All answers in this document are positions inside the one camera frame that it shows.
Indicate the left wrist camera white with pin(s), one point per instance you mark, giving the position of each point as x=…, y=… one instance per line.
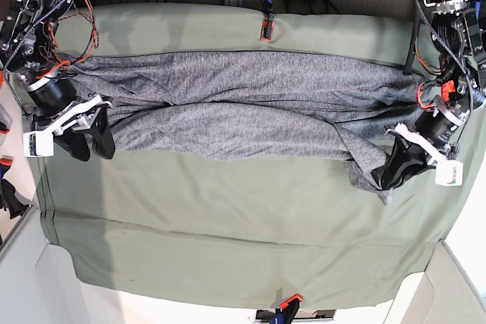
x=449, y=173

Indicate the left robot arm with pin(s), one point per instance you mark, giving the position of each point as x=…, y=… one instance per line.
x=448, y=42

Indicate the grey heathered T-shirt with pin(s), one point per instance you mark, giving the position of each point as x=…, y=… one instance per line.
x=239, y=105

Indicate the orange black clamp top centre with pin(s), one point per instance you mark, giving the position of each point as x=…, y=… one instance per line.
x=267, y=25

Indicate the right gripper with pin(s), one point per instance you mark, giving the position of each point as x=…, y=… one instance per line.
x=61, y=111

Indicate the orange black clamp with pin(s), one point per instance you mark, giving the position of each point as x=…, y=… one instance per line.
x=267, y=25
x=287, y=310

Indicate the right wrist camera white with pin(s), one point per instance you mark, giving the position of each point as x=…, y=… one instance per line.
x=38, y=144

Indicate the orange black clamp bottom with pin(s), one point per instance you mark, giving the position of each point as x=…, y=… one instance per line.
x=287, y=310

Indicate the black tools pile left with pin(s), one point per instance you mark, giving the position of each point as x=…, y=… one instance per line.
x=9, y=201

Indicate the green table cloth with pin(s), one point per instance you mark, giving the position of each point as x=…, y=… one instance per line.
x=246, y=232

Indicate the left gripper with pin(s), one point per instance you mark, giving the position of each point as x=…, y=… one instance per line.
x=416, y=150

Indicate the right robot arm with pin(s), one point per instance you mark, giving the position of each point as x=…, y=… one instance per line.
x=29, y=47

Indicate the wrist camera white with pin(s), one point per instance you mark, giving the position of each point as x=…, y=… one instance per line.
x=449, y=173
x=38, y=144

